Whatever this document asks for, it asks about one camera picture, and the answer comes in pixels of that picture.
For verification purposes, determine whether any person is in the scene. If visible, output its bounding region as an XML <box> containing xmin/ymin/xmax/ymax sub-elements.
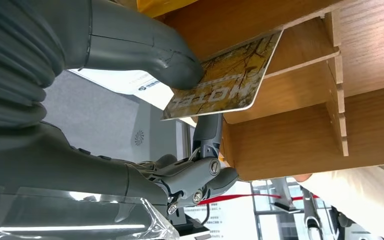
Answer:
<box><xmin>292</xmin><ymin>163</ymin><xmax>384</xmax><ymax>240</ymax></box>

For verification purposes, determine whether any grey kiosk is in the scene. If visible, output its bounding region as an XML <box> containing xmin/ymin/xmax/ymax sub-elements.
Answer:
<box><xmin>41</xmin><ymin>70</ymin><xmax>197</xmax><ymax>165</ymax></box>

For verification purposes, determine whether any wooden divided box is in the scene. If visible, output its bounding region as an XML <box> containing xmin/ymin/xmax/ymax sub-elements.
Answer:
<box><xmin>158</xmin><ymin>0</ymin><xmax>384</xmax><ymax>183</ymax></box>

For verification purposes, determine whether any clear plastic cover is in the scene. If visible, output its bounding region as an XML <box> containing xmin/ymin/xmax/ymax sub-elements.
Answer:
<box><xmin>0</xmin><ymin>183</ymin><xmax>180</xmax><ymax>240</ymax></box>

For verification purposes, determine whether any red barrier belt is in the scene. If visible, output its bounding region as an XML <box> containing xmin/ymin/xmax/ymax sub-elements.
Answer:
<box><xmin>196</xmin><ymin>193</ymin><xmax>322</xmax><ymax>207</ymax></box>

